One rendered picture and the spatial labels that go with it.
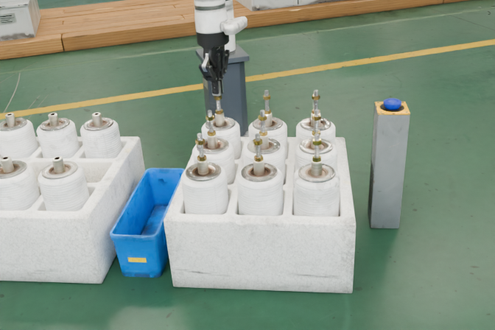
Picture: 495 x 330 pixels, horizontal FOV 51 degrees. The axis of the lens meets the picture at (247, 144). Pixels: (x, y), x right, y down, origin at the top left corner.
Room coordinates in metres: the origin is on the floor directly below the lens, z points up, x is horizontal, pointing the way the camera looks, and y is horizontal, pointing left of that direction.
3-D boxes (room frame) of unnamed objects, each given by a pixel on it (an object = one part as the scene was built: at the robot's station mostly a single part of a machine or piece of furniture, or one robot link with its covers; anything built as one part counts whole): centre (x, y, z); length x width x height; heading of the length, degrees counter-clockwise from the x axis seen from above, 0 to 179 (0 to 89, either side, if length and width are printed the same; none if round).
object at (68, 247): (1.13, 0.51, 0.09); 0.39 x 0.39 x 0.18; 83
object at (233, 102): (1.64, 0.07, 0.15); 0.15 x 0.15 x 0.30; 15
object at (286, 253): (1.05, -0.04, 0.09); 0.39 x 0.39 x 0.18; 82
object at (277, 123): (1.17, -0.05, 0.25); 0.08 x 0.08 x 0.01
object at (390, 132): (1.09, -0.33, 0.16); 0.07 x 0.07 x 0.31; 82
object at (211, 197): (0.95, 0.10, 0.16); 0.10 x 0.10 x 0.18
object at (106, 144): (1.23, 0.38, 0.16); 0.10 x 0.10 x 0.18
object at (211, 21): (1.18, 0.05, 0.52); 0.11 x 0.09 x 0.06; 67
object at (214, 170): (0.95, 0.10, 0.25); 0.08 x 0.08 x 0.01
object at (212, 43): (1.19, 0.07, 0.45); 0.08 x 0.08 x 0.09
